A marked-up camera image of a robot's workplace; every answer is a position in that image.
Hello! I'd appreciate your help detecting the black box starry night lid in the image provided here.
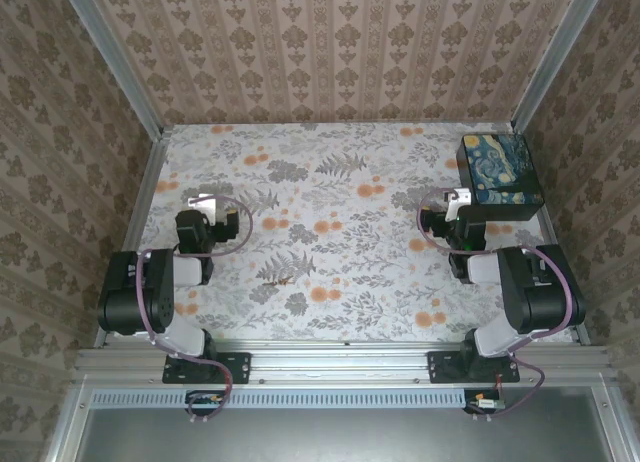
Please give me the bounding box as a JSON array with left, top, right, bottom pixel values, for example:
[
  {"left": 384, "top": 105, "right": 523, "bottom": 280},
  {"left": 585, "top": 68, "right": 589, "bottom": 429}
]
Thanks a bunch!
[{"left": 455, "top": 133, "right": 546, "bottom": 222}]

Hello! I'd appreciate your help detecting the floral patterned table cover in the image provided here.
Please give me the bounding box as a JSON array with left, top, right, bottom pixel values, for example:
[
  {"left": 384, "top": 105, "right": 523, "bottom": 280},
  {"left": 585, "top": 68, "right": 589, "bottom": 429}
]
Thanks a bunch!
[{"left": 114, "top": 123, "right": 576, "bottom": 343}]

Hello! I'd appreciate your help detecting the grey metal panel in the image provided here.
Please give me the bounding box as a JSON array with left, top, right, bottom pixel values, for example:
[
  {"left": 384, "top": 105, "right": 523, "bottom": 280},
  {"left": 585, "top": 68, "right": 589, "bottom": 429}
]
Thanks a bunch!
[{"left": 47, "top": 384, "right": 640, "bottom": 462}]

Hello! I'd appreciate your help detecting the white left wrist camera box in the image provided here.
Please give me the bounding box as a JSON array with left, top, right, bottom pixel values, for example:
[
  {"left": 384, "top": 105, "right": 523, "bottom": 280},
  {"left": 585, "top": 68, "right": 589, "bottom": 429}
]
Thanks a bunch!
[{"left": 187, "top": 194, "right": 232, "bottom": 229}]

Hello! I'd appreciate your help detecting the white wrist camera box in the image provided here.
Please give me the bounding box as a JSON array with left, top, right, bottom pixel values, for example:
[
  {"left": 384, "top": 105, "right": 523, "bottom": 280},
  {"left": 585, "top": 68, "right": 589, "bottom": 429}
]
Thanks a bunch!
[
  {"left": 443, "top": 187, "right": 473, "bottom": 222},
  {"left": 187, "top": 194, "right": 232, "bottom": 229}
]

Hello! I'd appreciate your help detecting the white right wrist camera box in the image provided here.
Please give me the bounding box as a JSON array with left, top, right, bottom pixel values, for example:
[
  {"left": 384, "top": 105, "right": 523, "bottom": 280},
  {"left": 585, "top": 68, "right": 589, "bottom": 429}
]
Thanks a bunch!
[{"left": 443, "top": 187, "right": 473, "bottom": 222}]

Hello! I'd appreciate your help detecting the aluminium side rail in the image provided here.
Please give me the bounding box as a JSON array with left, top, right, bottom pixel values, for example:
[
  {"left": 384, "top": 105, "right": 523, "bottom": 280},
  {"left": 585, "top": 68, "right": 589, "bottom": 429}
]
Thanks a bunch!
[
  {"left": 514, "top": 126, "right": 591, "bottom": 346},
  {"left": 94, "top": 126, "right": 174, "bottom": 348}
]

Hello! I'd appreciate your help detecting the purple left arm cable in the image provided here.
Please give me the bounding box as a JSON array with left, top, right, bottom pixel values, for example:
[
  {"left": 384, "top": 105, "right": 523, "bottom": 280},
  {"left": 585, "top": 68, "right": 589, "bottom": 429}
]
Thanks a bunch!
[{"left": 137, "top": 195, "right": 255, "bottom": 426}]

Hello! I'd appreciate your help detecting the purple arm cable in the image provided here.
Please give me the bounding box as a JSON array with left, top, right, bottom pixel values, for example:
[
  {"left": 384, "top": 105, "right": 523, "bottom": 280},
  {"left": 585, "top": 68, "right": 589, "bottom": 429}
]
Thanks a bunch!
[
  {"left": 416, "top": 187, "right": 577, "bottom": 423},
  {"left": 137, "top": 195, "right": 255, "bottom": 426}
]

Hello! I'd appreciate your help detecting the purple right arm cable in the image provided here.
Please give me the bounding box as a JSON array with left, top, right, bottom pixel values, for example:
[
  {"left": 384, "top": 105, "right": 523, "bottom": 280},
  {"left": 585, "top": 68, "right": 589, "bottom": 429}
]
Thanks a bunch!
[{"left": 416, "top": 187, "right": 577, "bottom": 423}]

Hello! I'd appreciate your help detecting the black cable connector block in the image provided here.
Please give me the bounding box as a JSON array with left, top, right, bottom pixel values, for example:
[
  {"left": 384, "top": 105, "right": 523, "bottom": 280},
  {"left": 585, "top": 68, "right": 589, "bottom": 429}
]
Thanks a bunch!
[
  {"left": 185, "top": 389, "right": 227, "bottom": 417},
  {"left": 463, "top": 389, "right": 507, "bottom": 417}
]

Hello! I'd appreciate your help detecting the aluminium table edge rail wide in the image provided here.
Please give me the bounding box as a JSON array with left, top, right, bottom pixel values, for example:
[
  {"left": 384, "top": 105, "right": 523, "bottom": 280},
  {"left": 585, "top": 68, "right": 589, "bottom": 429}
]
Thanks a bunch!
[{"left": 72, "top": 339, "right": 616, "bottom": 386}]

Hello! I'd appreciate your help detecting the aluminium corner post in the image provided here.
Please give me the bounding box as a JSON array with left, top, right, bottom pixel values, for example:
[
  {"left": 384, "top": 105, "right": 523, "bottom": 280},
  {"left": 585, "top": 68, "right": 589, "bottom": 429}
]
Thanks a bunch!
[
  {"left": 512, "top": 0, "right": 611, "bottom": 133},
  {"left": 57, "top": 0, "right": 166, "bottom": 138}
]

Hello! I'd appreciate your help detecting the slotted grey cable duct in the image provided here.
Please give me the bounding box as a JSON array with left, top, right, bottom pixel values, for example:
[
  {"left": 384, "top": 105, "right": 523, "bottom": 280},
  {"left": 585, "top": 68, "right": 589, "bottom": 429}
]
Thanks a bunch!
[{"left": 92, "top": 387, "right": 469, "bottom": 409}]

